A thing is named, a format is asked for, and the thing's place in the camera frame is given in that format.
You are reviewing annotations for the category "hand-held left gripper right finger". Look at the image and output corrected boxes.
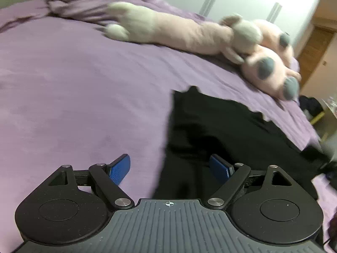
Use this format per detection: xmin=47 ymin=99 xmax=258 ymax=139
xmin=207 ymin=154 xmax=293 ymax=209

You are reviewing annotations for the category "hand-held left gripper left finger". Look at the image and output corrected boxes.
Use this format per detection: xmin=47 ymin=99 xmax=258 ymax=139
xmin=49 ymin=153 xmax=135 ymax=209

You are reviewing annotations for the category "black garment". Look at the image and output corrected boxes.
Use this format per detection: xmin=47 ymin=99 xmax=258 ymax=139
xmin=151 ymin=86 xmax=329 ymax=201

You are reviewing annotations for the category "purple bed sheet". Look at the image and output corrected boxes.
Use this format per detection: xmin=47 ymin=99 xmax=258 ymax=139
xmin=0 ymin=0 xmax=337 ymax=253

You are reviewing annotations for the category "yellow chair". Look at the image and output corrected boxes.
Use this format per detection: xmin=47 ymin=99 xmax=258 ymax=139
xmin=309 ymin=111 xmax=327 ymax=126

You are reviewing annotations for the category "dark clothing pile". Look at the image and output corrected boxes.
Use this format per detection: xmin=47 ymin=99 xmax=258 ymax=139
xmin=299 ymin=95 xmax=324 ymax=119

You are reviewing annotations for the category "pink plush toy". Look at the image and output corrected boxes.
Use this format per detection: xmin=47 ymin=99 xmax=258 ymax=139
xmin=104 ymin=1 xmax=302 ymax=102

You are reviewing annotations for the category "wooden door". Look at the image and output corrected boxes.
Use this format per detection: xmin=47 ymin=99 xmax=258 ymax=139
xmin=296 ymin=25 xmax=335 ymax=90

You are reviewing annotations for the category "crumpled purple blanket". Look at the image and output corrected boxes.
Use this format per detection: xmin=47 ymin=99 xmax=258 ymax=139
xmin=46 ymin=0 xmax=206 ymax=25

